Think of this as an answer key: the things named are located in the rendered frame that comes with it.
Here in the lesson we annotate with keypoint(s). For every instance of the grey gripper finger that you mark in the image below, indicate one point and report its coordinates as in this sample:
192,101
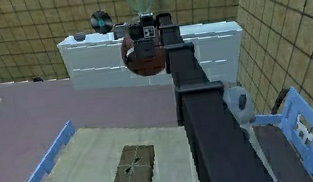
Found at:
130,52

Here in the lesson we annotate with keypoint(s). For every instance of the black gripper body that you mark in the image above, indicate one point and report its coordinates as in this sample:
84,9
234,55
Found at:
143,48

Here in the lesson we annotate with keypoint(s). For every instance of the brown basketball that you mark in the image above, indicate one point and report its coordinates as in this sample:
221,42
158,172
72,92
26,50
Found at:
143,68

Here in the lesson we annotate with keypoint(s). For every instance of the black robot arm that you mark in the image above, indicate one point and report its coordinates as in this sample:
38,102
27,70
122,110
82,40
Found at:
218,144

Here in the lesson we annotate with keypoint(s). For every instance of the blue framed bed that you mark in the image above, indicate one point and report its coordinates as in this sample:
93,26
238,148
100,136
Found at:
84,169

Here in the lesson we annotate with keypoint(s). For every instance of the small grey box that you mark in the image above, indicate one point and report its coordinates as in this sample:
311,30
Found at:
119,31

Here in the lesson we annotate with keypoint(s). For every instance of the white chest of drawers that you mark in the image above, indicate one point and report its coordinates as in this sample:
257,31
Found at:
100,66

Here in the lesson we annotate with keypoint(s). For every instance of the small grey bowl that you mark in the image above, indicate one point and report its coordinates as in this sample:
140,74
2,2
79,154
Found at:
79,37

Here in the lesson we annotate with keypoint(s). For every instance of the small black floor object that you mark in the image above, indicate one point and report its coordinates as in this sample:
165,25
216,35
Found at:
37,79

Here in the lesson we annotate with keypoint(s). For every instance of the white and black football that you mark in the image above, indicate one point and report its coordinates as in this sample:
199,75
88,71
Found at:
235,102

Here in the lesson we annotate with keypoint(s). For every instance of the brown wrapped parcel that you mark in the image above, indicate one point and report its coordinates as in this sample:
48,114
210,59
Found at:
134,172

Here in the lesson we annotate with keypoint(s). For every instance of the black bat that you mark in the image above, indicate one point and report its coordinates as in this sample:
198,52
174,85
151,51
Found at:
280,100

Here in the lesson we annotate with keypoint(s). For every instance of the dark brown pillow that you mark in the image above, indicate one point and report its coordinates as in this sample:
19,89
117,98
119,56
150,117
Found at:
279,157

